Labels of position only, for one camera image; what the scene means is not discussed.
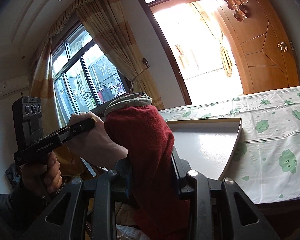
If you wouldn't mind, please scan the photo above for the dark red grey-banded underwear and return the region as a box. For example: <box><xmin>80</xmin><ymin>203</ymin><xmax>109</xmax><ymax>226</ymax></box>
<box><xmin>104</xmin><ymin>93</ymin><xmax>190</xmax><ymax>239</ymax></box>

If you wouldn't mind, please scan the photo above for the person's left hand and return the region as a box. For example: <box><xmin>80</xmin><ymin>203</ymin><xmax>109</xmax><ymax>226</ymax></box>
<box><xmin>21</xmin><ymin>111</ymin><xmax>129</xmax><ymax>194</ymax></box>

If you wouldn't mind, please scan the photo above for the window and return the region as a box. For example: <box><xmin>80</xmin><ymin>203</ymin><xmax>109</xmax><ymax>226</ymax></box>
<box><xmin>52</xmin><ymin>22</ymin><xmax>131</xmax><ymax>122</ymax></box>

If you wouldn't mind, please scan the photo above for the curtain tieback hook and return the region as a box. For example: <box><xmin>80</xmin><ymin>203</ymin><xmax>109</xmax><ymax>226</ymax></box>
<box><xmin>142</xmin><ymin>58</ymin><xmax>149</xmax><ymax>69</ymax></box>

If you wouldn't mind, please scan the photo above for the shallow cardboard box tray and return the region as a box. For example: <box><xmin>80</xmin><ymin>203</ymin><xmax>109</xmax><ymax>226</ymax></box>
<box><xmin>167</xmin><ymin>118</ymin><xmax>242</xmax><ymax>180</ymax></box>

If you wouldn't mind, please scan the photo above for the beige tied curtain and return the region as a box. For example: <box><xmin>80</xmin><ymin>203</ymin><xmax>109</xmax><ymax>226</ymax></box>
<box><xmin>76</xmin><ymin>0</ymin><xmax>164</xmax><ymax>110</ymax></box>

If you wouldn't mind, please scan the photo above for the wooden door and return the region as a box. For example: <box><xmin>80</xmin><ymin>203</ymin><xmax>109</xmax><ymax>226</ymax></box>
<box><xmin>210</xmin><ymin>0</ymin><xmax>300</xmax><ymax>94</ymax></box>

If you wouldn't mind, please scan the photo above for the brass door knob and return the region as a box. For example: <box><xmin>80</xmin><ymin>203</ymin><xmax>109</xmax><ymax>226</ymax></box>
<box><xmin>277</xmin><ymin>42</ymin><xmax>288</xmax><ymax>53</ymax></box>

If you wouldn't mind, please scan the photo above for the golden door ornament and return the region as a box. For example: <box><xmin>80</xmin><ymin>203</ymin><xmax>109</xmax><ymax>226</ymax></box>
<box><xmin>224</xmin><ymin>0</ymin><xmax>249</xmax><ymax>22</ymax></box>

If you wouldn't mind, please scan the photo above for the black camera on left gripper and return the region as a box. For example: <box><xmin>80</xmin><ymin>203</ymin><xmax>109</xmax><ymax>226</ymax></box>
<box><xmin>12</xmin><ymin>96</ymin><xmax>44</xmax><ymax>151</ymax></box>

